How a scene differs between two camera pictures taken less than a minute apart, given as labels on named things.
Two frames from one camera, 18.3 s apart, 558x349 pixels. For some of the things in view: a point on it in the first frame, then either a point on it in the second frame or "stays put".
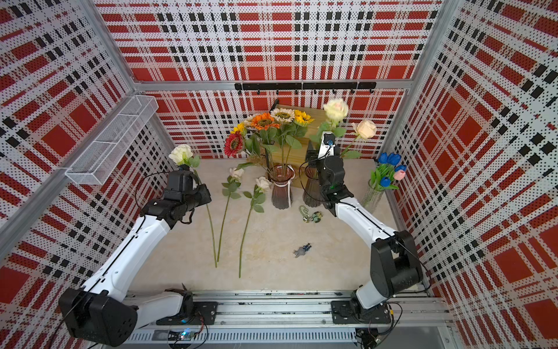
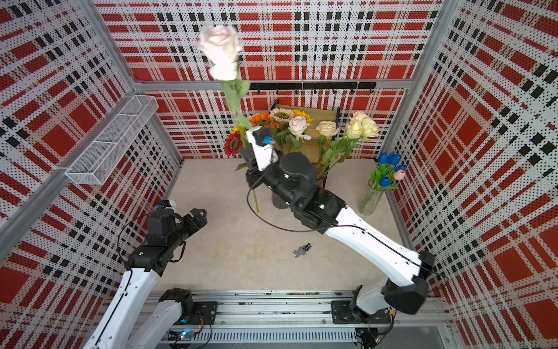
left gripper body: (197, 198) to (185, 228)
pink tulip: (399, 174) stays put
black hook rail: (309, 86) stays put
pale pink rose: (233, 183) to (221, 45)
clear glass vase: (372, 196) stays put
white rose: (336, 110) to (353, 131)
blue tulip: (383, 159) stays put
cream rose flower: (365, 129) to (359, 115)
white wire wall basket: (96, 163) stays put
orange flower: (264, 121) stays put
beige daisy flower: (282, 114) stays put
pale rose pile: (256, 200) to (297, 125)
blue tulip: (393, 159) stays put
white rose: (184, 155) to (369, 129)
